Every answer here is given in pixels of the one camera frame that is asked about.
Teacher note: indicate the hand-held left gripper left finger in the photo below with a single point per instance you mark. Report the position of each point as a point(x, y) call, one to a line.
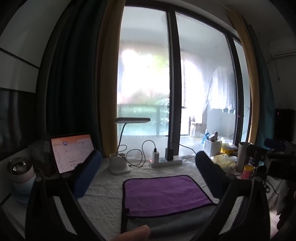
point(89, 172)

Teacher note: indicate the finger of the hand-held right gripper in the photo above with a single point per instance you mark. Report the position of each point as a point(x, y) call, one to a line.
point(274, 143)

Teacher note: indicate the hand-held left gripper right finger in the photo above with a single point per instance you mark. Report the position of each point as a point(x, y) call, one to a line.
point(207, 170)

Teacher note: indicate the purple towel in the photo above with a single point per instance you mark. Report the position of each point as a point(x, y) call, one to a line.
point(166, 194)

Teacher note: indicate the grey towel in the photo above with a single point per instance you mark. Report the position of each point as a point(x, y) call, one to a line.
point(171, 223)

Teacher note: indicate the person's left hand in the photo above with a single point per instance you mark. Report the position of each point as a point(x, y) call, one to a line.
point(136, 233)

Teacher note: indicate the pale plastic bag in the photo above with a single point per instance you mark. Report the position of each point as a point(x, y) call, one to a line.
point(225, 162)

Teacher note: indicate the white plastic basket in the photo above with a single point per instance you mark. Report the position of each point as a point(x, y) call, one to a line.
point(212, 148)

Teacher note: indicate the tablet with lit screen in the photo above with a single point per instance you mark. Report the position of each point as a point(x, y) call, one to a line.
point(71, 153)

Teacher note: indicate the white textured table cloth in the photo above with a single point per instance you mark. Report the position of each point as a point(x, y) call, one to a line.
point(106, 194)

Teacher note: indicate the white desk lamp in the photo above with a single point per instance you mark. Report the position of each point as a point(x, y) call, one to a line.
point(119, 162)

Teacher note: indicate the yellow packet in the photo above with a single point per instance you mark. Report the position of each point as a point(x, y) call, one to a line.
point(229, 146)

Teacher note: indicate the blue cloth in basket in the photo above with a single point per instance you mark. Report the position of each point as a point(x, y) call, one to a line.
point(206, 137)

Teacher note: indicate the steel tumbler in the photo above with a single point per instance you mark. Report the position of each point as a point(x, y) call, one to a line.
point(244, 157)

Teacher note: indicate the small pink jar yellow lid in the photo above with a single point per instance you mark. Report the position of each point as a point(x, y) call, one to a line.
point(248, 172)

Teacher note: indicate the white power strip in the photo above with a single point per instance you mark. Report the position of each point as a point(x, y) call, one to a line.
point(167, 161)

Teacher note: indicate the black charger plug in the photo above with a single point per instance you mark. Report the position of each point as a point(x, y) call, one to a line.
point(169, 153)

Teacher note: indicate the teal curtain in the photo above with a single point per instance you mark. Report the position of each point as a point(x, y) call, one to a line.
point(263, 92)

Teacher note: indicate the white charger plug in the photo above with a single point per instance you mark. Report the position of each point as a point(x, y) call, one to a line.
point(155, 155)

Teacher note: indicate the white and pink humidifier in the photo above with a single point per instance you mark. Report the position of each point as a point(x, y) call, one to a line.
point(22, 183)

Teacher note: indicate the yellow curtain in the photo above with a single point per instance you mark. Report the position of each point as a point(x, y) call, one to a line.
point(246, 81)
point(111, 81)

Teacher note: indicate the hanging white garment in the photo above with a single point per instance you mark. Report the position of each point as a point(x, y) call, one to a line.
point(222, 90)

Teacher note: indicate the dark green curtain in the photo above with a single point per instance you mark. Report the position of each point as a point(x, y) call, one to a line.
point(71, 81)

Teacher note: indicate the dark sliding door frame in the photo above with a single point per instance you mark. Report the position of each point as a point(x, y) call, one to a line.
point(174, 81)

